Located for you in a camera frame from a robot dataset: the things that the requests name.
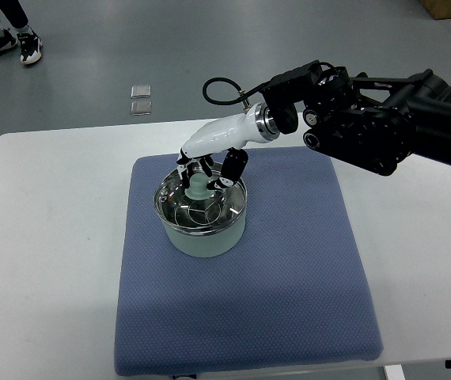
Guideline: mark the upper silver floor plate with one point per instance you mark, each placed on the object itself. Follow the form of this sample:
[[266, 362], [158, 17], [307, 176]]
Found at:
[[140, 91]]

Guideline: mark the white table leg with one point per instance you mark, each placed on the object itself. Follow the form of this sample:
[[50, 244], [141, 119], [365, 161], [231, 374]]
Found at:
[[394, 372]]

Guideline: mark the silver floor plate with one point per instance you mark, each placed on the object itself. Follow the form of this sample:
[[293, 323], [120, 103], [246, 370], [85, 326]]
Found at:
[[140, 91], [141, 108]]

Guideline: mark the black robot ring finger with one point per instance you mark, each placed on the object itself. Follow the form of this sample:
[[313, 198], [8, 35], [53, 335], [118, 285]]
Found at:
[[182, 159]]

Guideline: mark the mint green pot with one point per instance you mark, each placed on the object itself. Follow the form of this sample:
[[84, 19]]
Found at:
[[209, 245]]

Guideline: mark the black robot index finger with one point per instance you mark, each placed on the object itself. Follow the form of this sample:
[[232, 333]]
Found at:
[[186, 172]]

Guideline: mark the blue textured mat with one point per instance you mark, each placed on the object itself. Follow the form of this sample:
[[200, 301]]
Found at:
[[292, 291]]

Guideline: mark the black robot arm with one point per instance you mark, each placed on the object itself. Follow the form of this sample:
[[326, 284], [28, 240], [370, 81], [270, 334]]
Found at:
[[372, 123]]

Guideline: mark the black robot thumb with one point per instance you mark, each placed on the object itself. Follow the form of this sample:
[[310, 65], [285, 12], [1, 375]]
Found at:
[[232, 168]]

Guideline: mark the person left leg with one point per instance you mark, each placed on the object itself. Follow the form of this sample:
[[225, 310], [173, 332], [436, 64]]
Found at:
[[15, 14]]

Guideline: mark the person left black-white sneaker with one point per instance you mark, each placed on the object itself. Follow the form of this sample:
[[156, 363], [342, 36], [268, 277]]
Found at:
[[31, 46]]

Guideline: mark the lower silver floor plate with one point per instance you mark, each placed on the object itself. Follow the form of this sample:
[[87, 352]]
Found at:
[[141, 108]]

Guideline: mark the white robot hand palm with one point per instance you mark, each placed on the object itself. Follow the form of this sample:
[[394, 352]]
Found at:
[[256, 125]]

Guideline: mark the glass lid with green knob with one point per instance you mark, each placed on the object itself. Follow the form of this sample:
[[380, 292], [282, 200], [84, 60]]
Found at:
[[197, 210]]

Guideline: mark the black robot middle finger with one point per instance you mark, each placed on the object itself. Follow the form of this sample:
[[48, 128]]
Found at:
[[206, 163]]

